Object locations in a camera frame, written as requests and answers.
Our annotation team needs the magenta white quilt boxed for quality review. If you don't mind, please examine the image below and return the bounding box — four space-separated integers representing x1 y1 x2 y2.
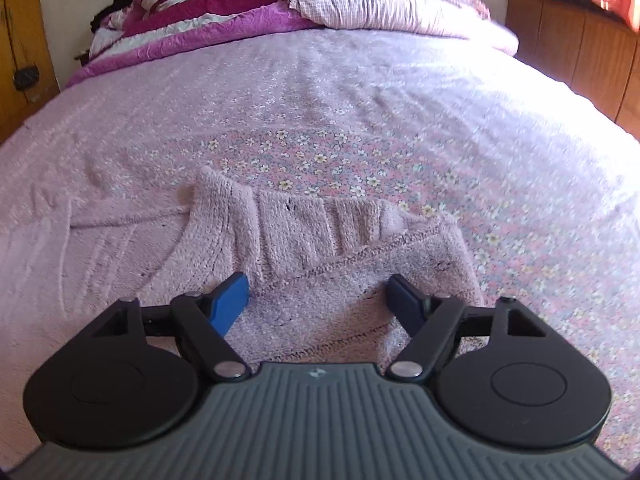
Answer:
65 0 321 88

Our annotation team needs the floral bed sheet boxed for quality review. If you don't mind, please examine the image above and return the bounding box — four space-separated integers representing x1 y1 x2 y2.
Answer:
197 127 640 466

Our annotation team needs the wooden wardrobe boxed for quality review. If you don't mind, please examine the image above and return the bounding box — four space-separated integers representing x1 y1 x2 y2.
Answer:
0 0 61 146

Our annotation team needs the wooden cabinet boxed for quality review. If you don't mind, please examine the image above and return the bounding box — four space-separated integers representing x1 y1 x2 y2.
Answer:
505 0 640 128

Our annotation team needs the pink checkered pillow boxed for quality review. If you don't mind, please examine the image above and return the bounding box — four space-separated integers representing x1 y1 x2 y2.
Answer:
272 0 521 56

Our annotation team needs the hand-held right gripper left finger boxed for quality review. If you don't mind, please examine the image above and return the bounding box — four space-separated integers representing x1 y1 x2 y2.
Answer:
92 271 252 382

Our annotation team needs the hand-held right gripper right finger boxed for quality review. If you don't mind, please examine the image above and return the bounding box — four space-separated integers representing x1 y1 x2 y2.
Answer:
385 273 549 382

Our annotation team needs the pink knit sweater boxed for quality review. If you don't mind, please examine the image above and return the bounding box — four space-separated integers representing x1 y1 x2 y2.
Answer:
60 165 487 367

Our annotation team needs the dark clothes pile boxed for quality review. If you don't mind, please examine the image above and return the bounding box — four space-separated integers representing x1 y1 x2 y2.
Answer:
90 0 132 31

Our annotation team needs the small black purse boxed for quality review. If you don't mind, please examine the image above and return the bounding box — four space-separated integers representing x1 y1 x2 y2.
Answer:
4 7 42 93

